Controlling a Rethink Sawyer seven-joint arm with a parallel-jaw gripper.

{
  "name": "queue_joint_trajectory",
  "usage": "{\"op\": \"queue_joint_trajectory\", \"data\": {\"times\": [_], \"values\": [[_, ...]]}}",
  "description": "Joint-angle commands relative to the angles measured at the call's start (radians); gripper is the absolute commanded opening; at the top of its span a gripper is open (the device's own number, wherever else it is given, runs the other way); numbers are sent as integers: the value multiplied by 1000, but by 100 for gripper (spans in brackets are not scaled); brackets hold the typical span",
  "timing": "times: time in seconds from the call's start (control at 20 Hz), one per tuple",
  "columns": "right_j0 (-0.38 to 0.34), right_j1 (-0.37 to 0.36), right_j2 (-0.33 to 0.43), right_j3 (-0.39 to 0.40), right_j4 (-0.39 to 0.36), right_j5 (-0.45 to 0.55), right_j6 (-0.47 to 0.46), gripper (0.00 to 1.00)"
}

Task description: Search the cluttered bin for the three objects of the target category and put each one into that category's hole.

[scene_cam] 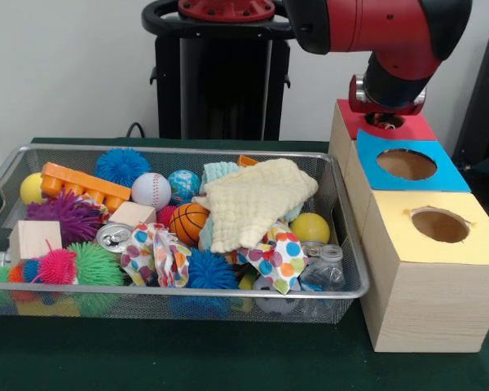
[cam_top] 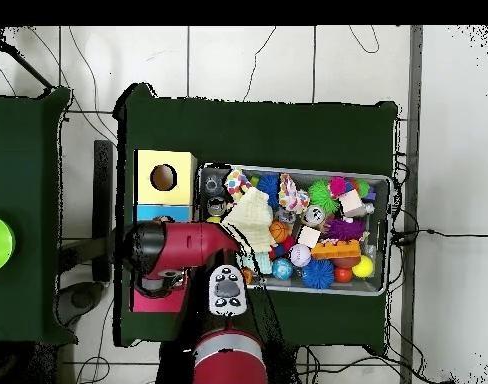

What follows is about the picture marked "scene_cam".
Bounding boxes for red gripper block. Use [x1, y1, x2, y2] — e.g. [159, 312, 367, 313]
[348, 74, 427, 116]

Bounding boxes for cream knitted cloth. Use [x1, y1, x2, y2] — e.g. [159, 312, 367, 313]
[192, 157, 319, 254]

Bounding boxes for white polka dot cloth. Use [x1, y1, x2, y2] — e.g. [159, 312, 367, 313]
[120, 222, 192, 288]
[231, 222, 310, 295]

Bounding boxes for wooden box with three holes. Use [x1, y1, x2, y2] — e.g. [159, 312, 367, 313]
[328, 99, 489, 354]

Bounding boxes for black flat panel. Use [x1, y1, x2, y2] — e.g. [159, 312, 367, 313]
[451, 26, 489, 166]

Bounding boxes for yellow tennis ball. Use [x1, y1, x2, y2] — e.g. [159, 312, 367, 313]
[289, 212, 331, 245]

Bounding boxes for orange toy basketball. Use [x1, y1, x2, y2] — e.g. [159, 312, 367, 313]
[170, 202, 211, 242]

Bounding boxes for white toy baseball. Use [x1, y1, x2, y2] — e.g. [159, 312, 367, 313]
[130, 173, 173, 207]

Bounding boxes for blue spiky rubber ball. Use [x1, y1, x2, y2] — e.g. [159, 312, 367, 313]
[95, 147, 152, 184]
[186, 248, 240, 290]

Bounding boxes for orange toy building brick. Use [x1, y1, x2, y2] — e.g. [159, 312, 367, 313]
[40, 161, 132, 213]

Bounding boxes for purple rubber toy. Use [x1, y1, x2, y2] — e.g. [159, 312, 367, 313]
[26, 191, 104, 246]

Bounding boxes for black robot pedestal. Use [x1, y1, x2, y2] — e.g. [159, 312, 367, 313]
[141, 0, 299, 142]

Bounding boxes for shallow wire mesh bin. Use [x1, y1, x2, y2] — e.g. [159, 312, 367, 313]
[0, 143, 371, 325]

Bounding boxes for black cable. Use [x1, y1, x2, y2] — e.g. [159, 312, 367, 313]
[126, 121, 148, 140]

